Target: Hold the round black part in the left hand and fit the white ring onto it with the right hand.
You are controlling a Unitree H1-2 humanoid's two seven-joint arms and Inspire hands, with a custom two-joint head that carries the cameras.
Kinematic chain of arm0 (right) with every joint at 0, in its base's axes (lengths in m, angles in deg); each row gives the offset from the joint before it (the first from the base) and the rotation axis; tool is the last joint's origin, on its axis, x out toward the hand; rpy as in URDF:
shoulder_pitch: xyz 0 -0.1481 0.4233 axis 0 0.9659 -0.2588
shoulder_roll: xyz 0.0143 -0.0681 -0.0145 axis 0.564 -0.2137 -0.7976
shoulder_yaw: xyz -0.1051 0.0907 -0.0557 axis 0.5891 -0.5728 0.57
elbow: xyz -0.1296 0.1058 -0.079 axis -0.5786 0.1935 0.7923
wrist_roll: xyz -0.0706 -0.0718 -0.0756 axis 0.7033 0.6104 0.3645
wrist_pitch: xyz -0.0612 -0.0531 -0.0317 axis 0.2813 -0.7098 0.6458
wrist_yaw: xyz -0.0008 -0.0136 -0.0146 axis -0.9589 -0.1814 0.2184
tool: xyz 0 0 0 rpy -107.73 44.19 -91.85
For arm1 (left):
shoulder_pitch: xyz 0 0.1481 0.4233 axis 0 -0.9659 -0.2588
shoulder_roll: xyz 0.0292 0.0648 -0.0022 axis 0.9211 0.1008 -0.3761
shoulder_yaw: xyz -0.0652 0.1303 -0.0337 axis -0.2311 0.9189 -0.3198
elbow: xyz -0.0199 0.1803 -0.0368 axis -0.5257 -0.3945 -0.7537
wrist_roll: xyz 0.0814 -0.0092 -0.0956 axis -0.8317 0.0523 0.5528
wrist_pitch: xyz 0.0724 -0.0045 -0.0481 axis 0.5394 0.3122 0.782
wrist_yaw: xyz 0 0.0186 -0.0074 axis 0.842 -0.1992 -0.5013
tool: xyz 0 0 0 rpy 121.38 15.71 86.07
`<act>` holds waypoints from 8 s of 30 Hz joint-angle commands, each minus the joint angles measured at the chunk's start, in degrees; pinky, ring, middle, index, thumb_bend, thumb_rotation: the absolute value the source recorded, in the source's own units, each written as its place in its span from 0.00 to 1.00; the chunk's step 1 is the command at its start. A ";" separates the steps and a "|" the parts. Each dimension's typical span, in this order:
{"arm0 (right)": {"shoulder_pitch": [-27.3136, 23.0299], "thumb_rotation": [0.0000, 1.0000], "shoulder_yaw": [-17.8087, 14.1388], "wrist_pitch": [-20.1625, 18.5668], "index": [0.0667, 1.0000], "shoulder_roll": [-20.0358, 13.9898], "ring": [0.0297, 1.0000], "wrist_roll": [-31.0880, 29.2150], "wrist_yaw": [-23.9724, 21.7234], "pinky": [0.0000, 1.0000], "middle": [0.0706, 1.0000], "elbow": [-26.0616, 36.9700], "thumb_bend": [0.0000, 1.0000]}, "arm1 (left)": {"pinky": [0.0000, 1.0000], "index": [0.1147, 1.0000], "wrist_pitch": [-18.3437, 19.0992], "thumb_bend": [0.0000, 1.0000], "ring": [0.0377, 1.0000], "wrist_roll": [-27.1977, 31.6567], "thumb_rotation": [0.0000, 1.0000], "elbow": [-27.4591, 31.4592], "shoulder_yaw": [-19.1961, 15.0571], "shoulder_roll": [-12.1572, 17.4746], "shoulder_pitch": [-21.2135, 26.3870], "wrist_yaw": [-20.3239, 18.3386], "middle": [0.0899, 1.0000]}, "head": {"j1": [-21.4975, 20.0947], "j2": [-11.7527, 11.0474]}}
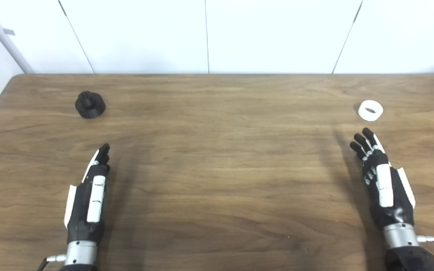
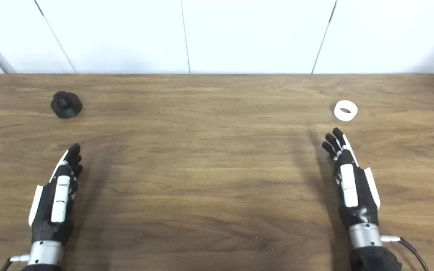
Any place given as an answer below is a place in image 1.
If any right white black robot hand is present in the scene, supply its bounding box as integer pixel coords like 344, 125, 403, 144
350, 128, 416, 230

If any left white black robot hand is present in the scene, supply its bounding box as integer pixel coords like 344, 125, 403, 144
64, 143, 111, 244

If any white plastic ring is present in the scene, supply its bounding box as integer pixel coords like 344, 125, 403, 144
358, 100, 384, 122

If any round black plastic part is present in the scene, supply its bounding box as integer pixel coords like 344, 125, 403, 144
75, 91, 106, 119

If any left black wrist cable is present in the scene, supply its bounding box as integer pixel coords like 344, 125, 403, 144
36, 254, 67, 271

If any gray wall corner post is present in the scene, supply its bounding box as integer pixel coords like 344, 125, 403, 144
0, 0, 35, 74

